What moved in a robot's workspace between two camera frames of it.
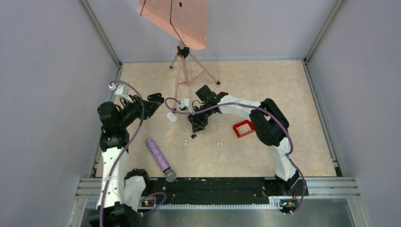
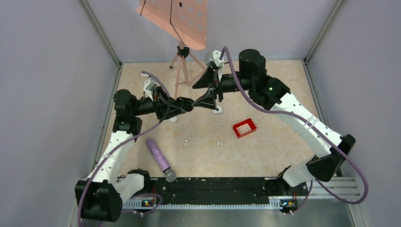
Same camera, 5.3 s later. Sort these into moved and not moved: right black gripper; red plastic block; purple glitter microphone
Moved: right black gripper
Not moved: purple glitter microphone; red plastic block
